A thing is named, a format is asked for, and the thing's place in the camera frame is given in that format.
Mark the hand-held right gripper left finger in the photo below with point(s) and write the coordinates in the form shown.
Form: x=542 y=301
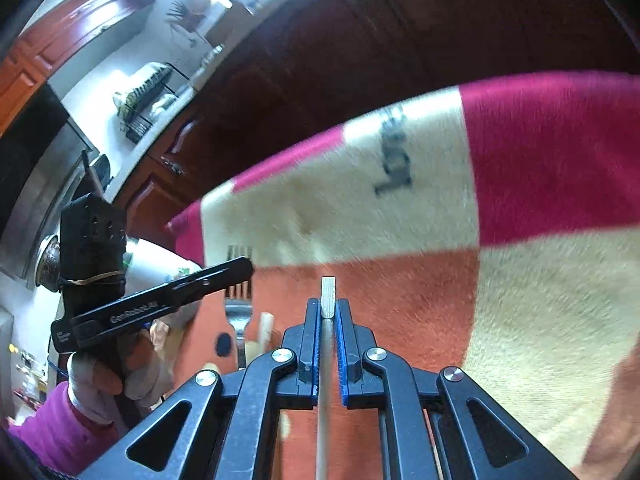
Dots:
x=315 y=345

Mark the printed blanket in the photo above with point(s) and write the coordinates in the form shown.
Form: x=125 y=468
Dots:
x=450 y=285

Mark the person's left forearm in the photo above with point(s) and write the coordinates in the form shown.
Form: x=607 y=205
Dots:
x=60 y=435

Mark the dark wooden base cabinets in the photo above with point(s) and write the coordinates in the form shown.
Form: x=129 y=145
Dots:
x=350 y=60

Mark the dark spiky plant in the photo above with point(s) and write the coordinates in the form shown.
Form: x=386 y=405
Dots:
x=185 y=15

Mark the person's left hand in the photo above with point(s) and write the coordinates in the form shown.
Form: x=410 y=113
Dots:
x=95 y=385

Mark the metal fork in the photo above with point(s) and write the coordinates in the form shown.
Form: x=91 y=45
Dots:
x=240 y=315

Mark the white insulated steel jar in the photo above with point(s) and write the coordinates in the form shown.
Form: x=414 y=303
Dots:
x=155 y=265

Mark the white countertop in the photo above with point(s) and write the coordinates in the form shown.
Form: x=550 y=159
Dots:
x=147 y=145

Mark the stainless steel range hood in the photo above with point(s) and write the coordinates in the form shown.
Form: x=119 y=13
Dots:
x=45 y=185

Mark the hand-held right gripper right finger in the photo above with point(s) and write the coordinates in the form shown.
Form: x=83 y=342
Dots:
x=342 y=350

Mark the pale wooden chopstick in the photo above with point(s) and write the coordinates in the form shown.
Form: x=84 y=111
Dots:
x=327 y=295
x=265 y=330

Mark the black frying pan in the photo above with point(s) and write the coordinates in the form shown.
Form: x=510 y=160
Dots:
x=102 y=175

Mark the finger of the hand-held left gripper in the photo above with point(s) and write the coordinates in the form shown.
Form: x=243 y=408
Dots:
x=220 y=275

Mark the red wooden wall cabinet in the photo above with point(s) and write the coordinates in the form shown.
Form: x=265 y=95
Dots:
x=75 y=25

